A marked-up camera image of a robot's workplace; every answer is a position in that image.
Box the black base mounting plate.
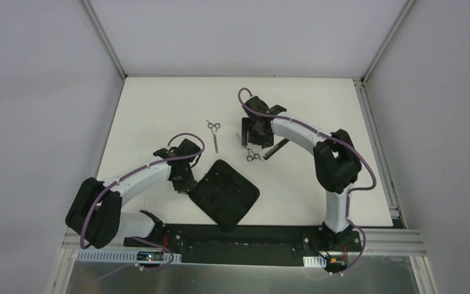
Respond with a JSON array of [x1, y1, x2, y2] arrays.
[[122, 224, 365, 266]]

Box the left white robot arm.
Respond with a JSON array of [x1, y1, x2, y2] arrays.
[[65, 138, 206, 249]]

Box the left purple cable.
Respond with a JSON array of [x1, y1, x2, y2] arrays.
[[80, 133, 206, 251]]

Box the silver thinning scissors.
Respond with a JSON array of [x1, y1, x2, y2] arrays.
[[206, 120, 222, 154]]

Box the black comb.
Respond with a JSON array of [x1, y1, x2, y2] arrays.
[[262, 138, 289, 160]]

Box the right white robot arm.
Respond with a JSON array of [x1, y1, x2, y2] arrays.
[[242, 96, 362, 251]]

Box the left white cable duct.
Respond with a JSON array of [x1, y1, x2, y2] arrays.
[[76, 249, 181, 265]]

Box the silver black hair scissors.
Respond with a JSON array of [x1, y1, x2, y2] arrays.
[[246, 148, 262, 162]]

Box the white cable duct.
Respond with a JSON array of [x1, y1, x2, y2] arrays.
[[76, 249, 181, 265], [303, 256, 327, 268]]

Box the black zip tool case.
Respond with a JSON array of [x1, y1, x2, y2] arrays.
[[187, 159, 260, 232]]

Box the right white cable duct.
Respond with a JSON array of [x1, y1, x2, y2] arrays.
[[303, 256, 327, 268]]

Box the aluminium frame rail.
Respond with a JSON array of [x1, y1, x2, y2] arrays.
[[61, 228, 427, 257]]

